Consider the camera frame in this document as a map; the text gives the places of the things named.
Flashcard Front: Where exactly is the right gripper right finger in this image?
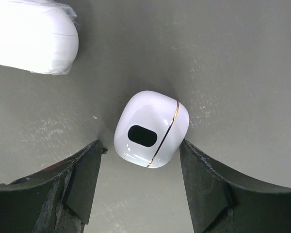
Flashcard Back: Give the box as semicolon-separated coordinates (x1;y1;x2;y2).
179;140;291;233

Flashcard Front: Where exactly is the white oval case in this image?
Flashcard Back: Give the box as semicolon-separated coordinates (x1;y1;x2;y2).
0;0;79;75

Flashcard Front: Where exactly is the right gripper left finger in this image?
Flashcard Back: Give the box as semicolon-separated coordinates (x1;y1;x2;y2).
0;140;102;233

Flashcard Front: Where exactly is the white earbud charging case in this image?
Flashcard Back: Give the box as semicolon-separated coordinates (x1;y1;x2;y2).
113;90;190;168

